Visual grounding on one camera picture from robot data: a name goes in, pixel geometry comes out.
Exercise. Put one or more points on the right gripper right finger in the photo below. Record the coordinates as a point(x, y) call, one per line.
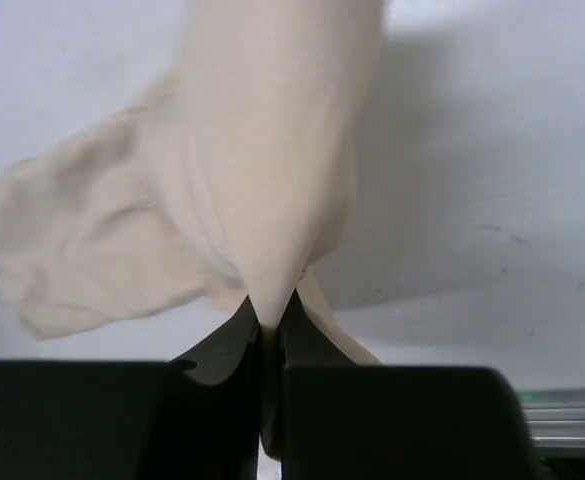
point(318, 403)

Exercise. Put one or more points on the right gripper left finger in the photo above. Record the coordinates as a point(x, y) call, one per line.
point(220, 400)

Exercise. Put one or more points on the beige trousers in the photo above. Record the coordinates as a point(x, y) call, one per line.
point(228, 178)

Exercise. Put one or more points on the aluminium right rail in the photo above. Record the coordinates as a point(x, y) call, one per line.
point(556, 421)

